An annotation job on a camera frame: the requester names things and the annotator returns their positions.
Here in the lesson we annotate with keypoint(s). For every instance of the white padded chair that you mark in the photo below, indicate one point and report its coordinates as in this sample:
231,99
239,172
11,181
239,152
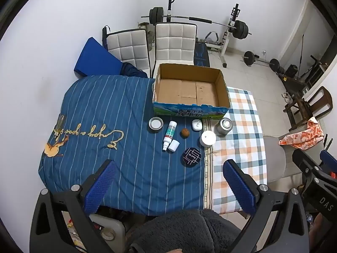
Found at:
175,42
127,46

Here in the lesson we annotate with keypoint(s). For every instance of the white spray bottle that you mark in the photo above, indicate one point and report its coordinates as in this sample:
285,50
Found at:
169,135

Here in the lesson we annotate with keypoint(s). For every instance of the brown wooden chair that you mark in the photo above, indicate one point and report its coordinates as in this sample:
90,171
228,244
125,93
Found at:
305,105

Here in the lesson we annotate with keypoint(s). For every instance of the dark grey fleece clothing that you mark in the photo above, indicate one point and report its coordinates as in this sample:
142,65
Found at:
181,232

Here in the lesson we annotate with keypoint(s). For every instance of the cardboard box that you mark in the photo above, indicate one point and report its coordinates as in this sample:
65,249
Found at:
189,89

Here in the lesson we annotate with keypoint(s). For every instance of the brown walnut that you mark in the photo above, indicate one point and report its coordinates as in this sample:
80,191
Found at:
185,133

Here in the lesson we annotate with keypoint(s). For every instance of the short barbell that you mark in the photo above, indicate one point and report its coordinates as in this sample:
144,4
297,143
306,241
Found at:
260,62

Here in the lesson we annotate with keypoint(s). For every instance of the pair of white shoes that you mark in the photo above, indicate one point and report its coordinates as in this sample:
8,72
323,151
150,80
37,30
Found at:
287,96

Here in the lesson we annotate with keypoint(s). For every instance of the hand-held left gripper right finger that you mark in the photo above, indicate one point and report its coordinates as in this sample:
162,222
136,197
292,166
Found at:
239,187

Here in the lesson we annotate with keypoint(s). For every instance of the orange patterned cloth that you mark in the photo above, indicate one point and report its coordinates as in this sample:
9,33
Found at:
302,134

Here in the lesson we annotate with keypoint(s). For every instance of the dark blue cloth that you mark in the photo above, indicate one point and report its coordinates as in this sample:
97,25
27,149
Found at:
133,71

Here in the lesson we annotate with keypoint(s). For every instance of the grey chair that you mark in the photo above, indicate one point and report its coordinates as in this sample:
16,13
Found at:
276,158

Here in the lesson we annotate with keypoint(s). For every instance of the blue striped blanket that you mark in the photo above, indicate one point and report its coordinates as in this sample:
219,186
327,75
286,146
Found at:
118,126

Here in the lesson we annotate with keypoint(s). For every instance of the checked plaid blanket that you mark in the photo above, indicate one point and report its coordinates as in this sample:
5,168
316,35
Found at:
237,137

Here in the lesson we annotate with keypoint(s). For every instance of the white round jar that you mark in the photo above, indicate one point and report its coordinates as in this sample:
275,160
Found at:
207,139

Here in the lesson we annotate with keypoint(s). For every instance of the shallow round silver tin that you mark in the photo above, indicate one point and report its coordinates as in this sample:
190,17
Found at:
155,124

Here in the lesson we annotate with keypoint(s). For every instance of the white bottle cap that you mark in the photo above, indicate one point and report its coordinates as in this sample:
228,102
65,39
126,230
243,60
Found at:
174,146

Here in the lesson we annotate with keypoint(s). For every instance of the grey plastic stool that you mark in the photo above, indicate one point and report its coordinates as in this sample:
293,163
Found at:
110,224

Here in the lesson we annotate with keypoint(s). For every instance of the small white rounded case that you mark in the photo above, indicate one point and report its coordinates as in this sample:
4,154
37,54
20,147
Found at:
196,125

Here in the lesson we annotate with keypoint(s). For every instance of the black round compact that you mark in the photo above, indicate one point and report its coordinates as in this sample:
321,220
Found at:
191,157

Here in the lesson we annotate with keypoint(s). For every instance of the white weight bench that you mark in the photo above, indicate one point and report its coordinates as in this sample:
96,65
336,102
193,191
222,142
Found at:
218,42

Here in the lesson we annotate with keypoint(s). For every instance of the clear tape roll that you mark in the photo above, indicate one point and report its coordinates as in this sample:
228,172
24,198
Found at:
108,235

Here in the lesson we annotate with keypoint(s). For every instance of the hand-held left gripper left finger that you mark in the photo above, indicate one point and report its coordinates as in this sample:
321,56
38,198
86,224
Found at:
101,187

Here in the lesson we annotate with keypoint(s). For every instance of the silver metal can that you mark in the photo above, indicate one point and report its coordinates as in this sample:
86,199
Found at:
224,126

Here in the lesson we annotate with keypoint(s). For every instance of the dark wooden shelf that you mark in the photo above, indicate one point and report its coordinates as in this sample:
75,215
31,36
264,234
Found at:
317,69

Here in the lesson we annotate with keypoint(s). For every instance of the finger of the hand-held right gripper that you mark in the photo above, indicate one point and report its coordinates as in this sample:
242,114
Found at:
329,160
305,164

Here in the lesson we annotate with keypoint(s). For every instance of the blue foam mat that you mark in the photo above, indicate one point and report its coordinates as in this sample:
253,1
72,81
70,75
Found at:
97,58

